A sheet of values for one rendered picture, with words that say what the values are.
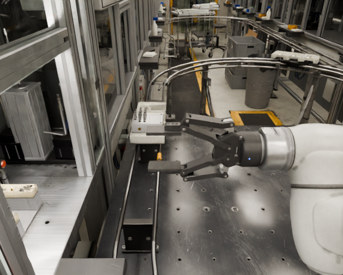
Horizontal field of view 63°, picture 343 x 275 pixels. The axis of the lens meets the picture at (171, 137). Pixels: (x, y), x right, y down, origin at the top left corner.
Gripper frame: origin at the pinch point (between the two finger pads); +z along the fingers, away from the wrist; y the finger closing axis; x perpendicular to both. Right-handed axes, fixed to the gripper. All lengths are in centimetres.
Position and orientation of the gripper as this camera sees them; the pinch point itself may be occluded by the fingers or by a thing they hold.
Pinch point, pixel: (160, 149)
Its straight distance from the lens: 58.0
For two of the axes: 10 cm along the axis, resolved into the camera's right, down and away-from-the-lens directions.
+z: -10.0, 0.0, 0.0
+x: 0.0, 4.9, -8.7
